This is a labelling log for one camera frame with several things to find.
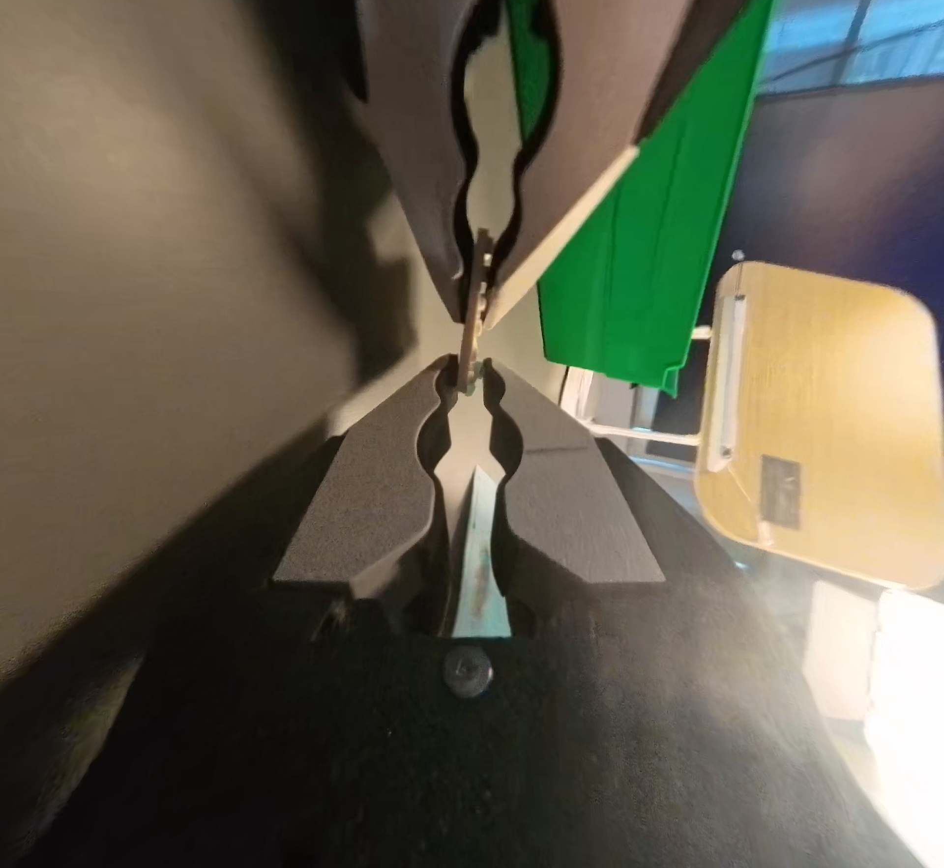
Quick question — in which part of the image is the lego instruction booklet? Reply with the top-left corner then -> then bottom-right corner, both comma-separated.
448,465 -> 514,639

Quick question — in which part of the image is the wooden book stand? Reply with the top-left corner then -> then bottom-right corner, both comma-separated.
583,261 -> 944,593

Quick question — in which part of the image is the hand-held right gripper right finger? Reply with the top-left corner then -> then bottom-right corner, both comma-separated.
474,359 -> 665,623

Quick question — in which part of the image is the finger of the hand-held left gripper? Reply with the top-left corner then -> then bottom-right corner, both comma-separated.
347,0 -> 492,303
482,0 -> 724,331

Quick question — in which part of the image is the green plastic bin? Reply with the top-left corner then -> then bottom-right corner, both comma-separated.
501,0 -> 801,399

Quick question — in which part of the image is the bright studio lamp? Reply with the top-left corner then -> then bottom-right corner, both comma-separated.
807,579 -> 944,868

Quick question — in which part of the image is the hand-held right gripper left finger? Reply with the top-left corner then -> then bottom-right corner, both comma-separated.
274,355 -> 460,627

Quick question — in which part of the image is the white lego plate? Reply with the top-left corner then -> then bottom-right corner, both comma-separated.
457,229 -> 497,397

